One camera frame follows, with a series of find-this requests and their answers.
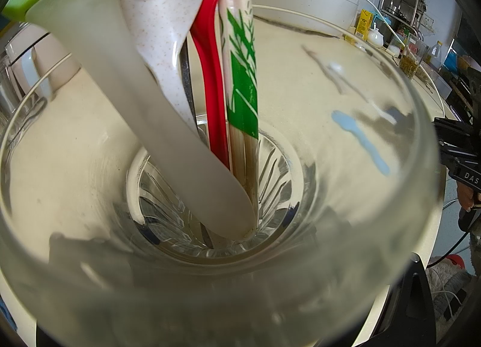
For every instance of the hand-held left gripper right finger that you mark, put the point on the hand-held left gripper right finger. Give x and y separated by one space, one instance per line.
413 305

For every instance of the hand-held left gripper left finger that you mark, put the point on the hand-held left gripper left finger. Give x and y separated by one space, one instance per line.
75 253

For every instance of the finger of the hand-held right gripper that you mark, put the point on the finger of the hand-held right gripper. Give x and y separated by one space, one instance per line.
456 131

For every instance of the clear glass cup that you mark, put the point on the clear glass cup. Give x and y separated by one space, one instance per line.
338 257

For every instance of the light blue spoon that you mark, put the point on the light blue spoon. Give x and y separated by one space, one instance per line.
360 136

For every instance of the chopsticks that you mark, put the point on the chopsticks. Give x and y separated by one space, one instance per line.
240 69

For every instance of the red spoon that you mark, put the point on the red spoon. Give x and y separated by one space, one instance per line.
210 69

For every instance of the speckled white spoon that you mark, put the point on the speckled white spoon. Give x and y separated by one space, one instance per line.
161 24

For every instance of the person's right forearm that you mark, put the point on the person's right forearm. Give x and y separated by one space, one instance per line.
476 245

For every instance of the person's right hand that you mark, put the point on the person's right hand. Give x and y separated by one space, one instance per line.
466 196

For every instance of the person's fuzzy sweater torso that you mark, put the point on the person's fuzzy sweater torso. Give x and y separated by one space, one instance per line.
451 294

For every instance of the cooking oil bottle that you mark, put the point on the cooking oil bottle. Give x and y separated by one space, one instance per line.
434 56

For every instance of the glass of tea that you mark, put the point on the glass of tea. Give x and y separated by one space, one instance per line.
409 65

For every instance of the white lidded pot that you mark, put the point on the white lidded pot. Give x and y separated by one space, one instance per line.
375 36

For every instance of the white plastic spoon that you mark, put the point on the white plastic spoon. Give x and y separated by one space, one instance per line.
335 68

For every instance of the yellow carton box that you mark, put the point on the yellow carton box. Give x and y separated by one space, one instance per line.
362 24

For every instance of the white electric kettle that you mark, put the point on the white electric kettle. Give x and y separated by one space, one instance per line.
56 69

